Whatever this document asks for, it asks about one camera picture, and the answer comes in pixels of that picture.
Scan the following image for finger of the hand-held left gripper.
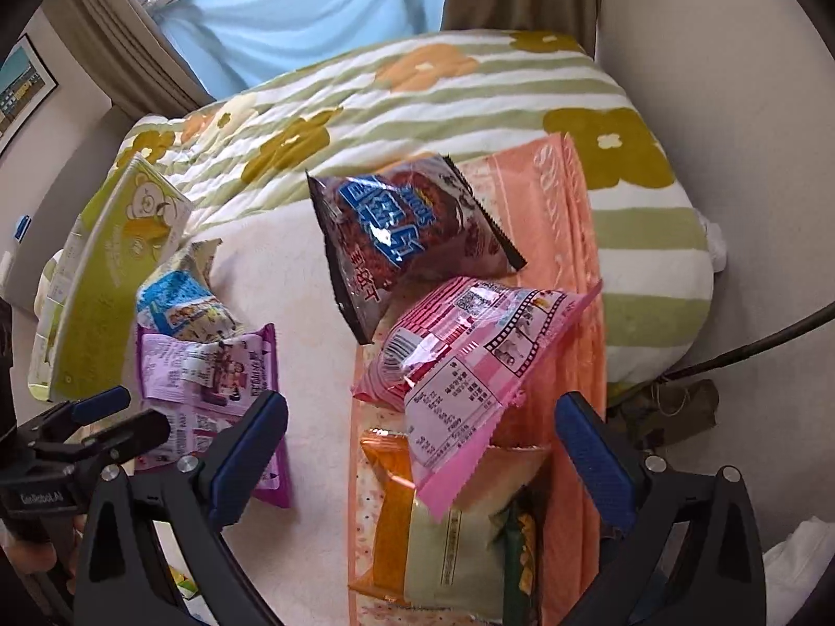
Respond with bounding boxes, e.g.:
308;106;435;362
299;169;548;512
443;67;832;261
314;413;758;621
39;410;172;468
26;386;133;438

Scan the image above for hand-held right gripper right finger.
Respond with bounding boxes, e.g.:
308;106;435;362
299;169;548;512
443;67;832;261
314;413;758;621
554;391;767;626

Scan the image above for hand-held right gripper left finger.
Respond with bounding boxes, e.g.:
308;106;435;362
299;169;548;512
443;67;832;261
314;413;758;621
75;391;291;626

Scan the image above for deep purple snack packet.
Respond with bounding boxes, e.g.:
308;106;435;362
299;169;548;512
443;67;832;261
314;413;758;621
134;391;291;510

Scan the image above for yellow-green cardboard box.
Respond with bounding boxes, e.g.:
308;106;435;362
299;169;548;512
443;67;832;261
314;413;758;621
29;156;193;402

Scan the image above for blue-white snack packet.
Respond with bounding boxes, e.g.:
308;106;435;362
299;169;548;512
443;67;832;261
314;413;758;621
136;240;245;340

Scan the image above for pink printed snack packet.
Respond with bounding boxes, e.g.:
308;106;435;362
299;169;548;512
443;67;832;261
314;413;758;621
352;277;604;523

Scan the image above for dark brown snack packet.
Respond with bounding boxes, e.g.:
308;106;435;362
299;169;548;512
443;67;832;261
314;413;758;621
305;153;528;346

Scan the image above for person's left hand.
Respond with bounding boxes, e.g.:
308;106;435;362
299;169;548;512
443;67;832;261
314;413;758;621
0;520;82;601

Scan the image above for beige snack packet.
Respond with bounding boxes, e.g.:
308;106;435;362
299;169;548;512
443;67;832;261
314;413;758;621
457;443;555;516

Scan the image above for dark green snack packet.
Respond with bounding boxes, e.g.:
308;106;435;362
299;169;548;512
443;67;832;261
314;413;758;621
505;502;544;626

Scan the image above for orange snack packet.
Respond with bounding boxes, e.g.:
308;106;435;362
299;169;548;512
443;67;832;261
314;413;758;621
360;429;419;601

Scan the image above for pale green-white snack packet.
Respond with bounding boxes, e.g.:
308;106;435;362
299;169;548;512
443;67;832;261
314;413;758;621
404;502;516;607

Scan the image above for grey headboard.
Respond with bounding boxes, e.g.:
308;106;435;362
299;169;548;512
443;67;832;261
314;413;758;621
0;107;141;314

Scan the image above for black lamp stand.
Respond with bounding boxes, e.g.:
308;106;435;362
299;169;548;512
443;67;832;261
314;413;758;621
659;300;835;382

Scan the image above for white crumpled cloth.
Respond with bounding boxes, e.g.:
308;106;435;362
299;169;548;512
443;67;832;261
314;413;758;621
760;515;835;594

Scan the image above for orange towel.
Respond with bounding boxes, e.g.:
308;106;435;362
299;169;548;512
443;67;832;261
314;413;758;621
345;132;607;626

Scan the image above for floral striped quilt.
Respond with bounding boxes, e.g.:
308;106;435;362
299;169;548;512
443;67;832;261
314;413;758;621
114;29;719;386

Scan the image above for light blue cloth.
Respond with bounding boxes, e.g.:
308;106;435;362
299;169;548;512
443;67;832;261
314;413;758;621
153;0;467;102

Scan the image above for framed wall picture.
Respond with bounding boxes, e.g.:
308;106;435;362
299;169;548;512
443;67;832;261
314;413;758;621
0;32;59;158

